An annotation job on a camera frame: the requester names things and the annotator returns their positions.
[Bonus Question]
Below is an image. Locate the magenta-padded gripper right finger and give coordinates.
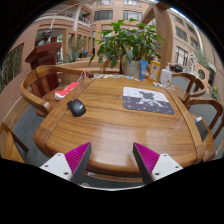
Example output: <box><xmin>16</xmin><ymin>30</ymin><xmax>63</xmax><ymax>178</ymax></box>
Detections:
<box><xmin>132</xmin><ymin>142</ymin><xmax>184</xmax><ymax>185</ymax></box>

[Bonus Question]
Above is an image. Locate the green potted plant white pot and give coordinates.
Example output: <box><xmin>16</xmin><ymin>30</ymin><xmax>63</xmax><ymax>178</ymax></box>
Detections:
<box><xmin>88</xmin><ymin>18</ymin><xmax>166</xmax><ymax>79</ymax></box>

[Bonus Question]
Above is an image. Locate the blue tube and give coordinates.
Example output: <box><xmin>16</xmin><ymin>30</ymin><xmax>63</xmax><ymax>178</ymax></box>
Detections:
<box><xmin>138</xmin><ymin>59</ymin><xmax>149</xmax><ymax>81</ymax></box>

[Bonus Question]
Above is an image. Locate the yellow dish soap bottle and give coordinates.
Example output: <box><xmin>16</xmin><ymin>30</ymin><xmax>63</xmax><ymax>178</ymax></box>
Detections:
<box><xmin>147</xmin><ymin>55</ymin><xmax>162</xmax><ymax>83</ymax></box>

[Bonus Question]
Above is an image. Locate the white sculpture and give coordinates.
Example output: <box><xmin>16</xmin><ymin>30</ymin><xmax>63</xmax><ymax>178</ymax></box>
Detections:
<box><xmin>188</xmin><ymin>53</ymin><xmax>199</xmax><ymax>73</ymax></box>

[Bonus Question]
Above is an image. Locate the black computer mouse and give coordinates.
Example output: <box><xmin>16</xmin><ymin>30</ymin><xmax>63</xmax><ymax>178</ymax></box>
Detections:
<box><xmin>66</xmin><ymin>98</ymin><xmax>87</xmax><ymax>118</ymax></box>

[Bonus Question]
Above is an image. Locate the white pump bottle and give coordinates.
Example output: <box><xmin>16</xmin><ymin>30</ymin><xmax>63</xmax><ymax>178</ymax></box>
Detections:
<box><xmin>158</xmin><ymin>64</ymin><xmax>173</xmax><ymax>87</ymax></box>

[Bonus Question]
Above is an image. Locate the green spiky plant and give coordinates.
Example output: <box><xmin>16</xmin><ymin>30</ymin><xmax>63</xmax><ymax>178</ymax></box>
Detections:
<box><xmin>65</xmin><ymin>49</ymin><xmax>83</xmax><ymax>64</ymax></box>

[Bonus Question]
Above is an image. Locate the dark wooden pedestal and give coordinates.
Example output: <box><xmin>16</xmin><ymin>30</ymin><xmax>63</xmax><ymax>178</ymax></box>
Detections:
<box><xmin>24</xmin><ymin>42</ymin><xmax>63</xmax><ymax>98</ymax></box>

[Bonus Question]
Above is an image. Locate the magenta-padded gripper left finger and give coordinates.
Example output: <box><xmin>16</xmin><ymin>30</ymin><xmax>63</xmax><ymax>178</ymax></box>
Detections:
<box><xmin>39</xmin><ymin>141</ymin><xmax>93</xmax><ymax>186</ymax></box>

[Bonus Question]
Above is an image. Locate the clear plastic packet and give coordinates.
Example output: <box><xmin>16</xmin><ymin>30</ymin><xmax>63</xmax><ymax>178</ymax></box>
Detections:
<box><xmin>153</xmin><ymin>81</ymin><xmax>168</xmax><ymax>89</ymax></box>

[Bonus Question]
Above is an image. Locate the yellow flowering plant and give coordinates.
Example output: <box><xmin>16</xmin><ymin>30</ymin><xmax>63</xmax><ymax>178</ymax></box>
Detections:
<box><xmin>211</xmin><ymin>86</ymin><xmax>220</xmax><ymax>101</ymax></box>

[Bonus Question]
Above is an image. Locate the wooden armchair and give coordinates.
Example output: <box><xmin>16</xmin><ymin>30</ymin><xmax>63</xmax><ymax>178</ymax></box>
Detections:
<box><xmin>98</xmin><ymin>59</ymin><xmax>122</xmax><ymax>75</ymax></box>
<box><xmin>184</xmin><ymin>96</ymin><xmax>224</xmax><ymax>161</ymax></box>
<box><xmin>19</xmin><ymin>64</ymin><xmax>91</xmax><ymax>118</ymax></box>
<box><xmin>0</xmin><ymin>122</ymin><xmax>30</xmax><ymax>164</ymax></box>
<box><xmin>171</xmin><ymin>72</ymin><xmax>208</xmax><ymax>103</ymax></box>

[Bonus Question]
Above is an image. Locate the red and white bag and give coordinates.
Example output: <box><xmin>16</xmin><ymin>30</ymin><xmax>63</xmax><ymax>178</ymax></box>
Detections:
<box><xmin>54</xmin><ymin>81</ymin><xmax>81</xmax><ymax>100</ymax></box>

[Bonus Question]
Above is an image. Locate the dark bust statue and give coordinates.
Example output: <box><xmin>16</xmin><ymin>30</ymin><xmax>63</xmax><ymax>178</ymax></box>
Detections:
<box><xmin>35</xmin><ymin>28</ymin><xmax>53</xmax><ymax>47</ymax></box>

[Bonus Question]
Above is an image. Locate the black flat notebook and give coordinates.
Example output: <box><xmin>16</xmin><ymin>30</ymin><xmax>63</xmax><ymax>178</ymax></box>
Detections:
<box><xmin>194</xmin><ymin>115</ymin><xmax>209</xmax><ymax>142</ymax></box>

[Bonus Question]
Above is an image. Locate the grey white printed mouse pad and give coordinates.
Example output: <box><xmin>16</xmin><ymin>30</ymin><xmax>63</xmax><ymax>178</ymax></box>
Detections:
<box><xmin>122</xmin><ymin>86</ymin><xmax>176</xmax><ymax>116</ymax></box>

